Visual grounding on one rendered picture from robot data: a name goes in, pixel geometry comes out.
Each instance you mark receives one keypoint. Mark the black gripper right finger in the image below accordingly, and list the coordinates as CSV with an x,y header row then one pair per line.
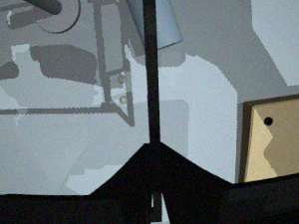
x,y
193,195

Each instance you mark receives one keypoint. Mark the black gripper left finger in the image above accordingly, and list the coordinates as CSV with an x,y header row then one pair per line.
x,y
126,198

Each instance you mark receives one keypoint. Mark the grey cylinder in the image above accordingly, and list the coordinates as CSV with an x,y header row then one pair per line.
x,y
56,15

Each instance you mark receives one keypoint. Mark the light blue cylinder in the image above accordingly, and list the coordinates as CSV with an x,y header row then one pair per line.
x,y
168,32

